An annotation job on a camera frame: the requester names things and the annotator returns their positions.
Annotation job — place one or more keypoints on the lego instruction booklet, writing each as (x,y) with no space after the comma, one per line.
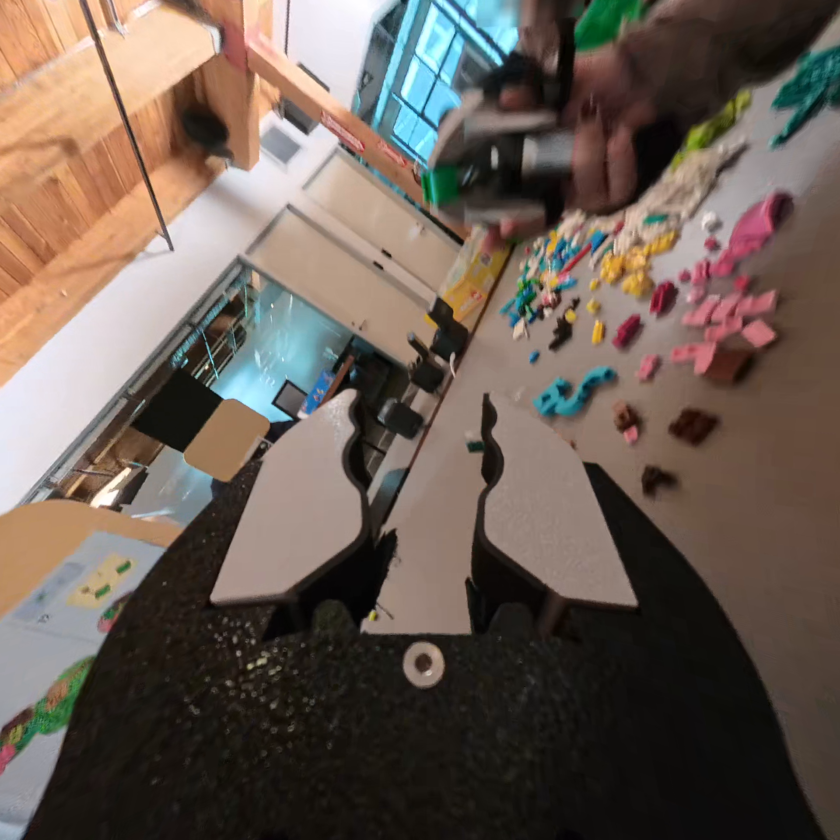
(39,630)

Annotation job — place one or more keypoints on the small wooden board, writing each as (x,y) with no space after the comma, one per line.
(226,439)

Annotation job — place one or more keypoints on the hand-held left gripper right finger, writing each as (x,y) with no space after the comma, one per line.
(551,518)

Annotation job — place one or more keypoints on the small white green lego piece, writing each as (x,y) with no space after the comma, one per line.
(474,443)

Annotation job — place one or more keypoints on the black lego pieces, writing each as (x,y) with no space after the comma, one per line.
(561,331)

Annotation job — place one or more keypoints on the person's right hand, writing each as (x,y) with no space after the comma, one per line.
(610,98)

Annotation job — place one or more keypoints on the small green lego plate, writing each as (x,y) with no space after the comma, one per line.
(441,184)

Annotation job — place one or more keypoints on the black desk device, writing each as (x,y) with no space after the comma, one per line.
(401,418)
(426,374)
(453,338)

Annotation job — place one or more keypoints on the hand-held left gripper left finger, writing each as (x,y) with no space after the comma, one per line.
(295,505)

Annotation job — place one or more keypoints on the person's right forearm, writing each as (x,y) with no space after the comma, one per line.
(754,39)

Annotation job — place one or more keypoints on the black ceiling dome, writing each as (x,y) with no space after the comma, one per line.
(205,131)

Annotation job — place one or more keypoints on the pile of lime lego pieces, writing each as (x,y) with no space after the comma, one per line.
(715,128)

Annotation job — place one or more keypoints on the reddish brown lego brick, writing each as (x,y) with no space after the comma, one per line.
(725,366)

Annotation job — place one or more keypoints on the pile of pink lego pieces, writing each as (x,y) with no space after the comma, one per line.
(722,308)

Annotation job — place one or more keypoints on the blue printed box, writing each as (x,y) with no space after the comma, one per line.
(318,390)

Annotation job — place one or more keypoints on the light blue curved lego piece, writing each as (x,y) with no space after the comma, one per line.
(564,400)

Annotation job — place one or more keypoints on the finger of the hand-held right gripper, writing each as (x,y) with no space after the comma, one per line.
(505,210)
(479,124)

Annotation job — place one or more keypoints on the large pink lego piece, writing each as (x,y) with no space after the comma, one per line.
(761,220)

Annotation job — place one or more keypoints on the pile of yellow lego pieces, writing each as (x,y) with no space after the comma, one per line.
(633,275)

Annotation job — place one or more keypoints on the black panel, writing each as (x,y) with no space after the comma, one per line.
(174,410)

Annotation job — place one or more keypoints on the magenta lego piece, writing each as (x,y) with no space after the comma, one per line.
(627,331)
(663,298)

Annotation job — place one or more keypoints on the pile of white lego pieces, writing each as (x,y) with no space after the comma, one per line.
(682,184)

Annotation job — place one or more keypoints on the green plastic bin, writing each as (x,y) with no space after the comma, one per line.
(610,23)

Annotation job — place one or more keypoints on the white air vent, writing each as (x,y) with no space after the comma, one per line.
(281,144)

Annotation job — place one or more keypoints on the dark brown lego plate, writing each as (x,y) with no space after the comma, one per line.
(692,426)

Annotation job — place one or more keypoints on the computer monitor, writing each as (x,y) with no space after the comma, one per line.
(289,400)

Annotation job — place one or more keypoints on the small dark brown lego piece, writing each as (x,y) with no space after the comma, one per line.
(656,479)

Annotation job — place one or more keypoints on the pile of mixed-colour lego pieces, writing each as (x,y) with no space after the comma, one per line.
(544,275)

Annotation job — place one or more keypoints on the pile of teal lego pieces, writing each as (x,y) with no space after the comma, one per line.
(814,85)

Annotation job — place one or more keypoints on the yellow cardboard box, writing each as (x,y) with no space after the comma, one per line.
(476,289)

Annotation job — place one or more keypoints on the brown and pink lego piece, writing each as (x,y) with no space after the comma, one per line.
(625,417)

